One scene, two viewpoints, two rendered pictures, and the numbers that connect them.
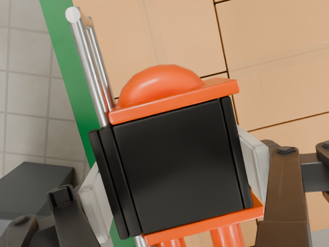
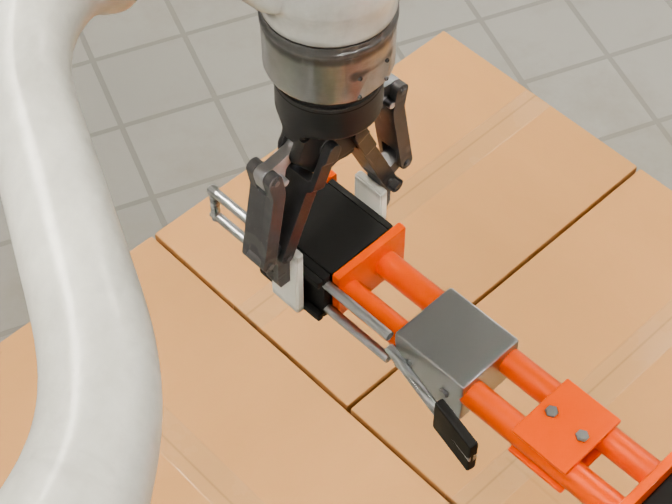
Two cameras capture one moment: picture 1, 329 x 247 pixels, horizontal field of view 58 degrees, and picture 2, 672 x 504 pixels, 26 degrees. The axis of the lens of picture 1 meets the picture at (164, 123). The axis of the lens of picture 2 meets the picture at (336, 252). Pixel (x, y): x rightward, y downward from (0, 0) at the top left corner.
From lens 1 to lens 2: 1.03 m
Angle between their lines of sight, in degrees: 46
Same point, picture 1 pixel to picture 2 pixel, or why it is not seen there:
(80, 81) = not seen: outside the picture
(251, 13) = not seen: hidden behind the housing
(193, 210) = (354, 244)
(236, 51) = (450, 464)
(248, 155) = (359, 188)
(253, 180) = (372, 197)
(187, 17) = (309, 458)
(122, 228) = (313, 275)
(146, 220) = (326, 263)
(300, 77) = not seen: hidden behind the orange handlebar
